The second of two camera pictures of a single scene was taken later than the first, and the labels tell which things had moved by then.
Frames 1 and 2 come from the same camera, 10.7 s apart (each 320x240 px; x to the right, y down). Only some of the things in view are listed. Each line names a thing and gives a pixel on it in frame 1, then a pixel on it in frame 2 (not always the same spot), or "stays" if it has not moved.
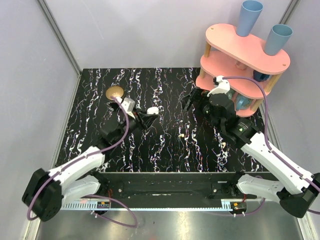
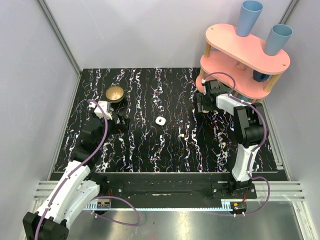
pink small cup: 241,66 stays
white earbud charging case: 153,110 -> 160,120
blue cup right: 278,37 stays
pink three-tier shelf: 252,73 stays
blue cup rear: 249,13 stays
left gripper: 139,118 -> 119,120
